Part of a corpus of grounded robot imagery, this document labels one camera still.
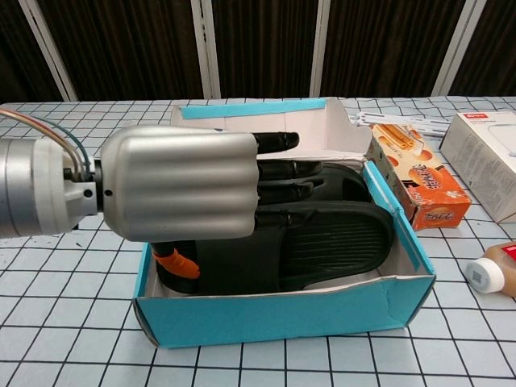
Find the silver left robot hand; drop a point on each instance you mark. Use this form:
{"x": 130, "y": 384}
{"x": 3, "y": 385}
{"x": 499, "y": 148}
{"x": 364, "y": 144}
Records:
{"x": 181, "y": 185}

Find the black slipper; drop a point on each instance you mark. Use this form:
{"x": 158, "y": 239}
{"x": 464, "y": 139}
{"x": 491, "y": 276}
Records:
{"x": 346, "y": 181}
{"x": 342, "y": 242}

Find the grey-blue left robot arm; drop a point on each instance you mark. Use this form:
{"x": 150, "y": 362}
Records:
{"x": 24, "y": 185}

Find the light blue shoebox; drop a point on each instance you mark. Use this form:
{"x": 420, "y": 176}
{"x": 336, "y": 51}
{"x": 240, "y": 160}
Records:
{"x": 262, "y": 318}

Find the orange snack box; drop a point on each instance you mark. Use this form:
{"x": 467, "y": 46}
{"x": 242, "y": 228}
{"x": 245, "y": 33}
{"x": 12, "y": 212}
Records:
{"x": 435, "y": 197}

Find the white desk lamp box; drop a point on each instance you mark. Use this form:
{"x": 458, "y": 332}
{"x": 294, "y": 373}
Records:
{"x": 475, "y": 161}

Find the brown drink bottle red label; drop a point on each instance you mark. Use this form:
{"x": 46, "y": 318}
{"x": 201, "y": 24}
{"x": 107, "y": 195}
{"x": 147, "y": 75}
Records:
{"x": 483, "y": 276}

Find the white partition frame post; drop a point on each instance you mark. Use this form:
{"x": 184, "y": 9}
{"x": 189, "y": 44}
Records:
{"x": 207, "y": 48}
{"x": 48, "y": 52}
{"x": 453, "y": 48}
{"x": 322, "y": 48}

